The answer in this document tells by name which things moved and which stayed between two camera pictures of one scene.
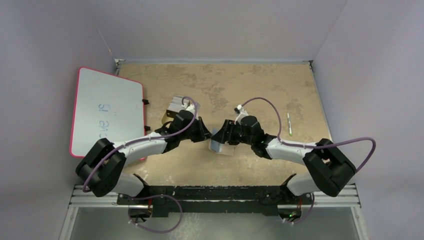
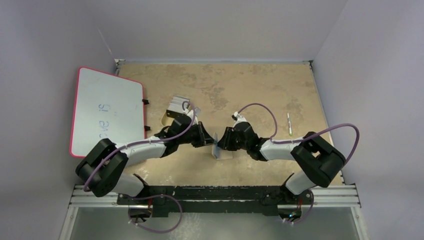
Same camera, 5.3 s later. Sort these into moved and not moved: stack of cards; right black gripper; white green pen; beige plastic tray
Moved: right black gripper
Not moved: white green pen; beige plastic tray; stack of cards
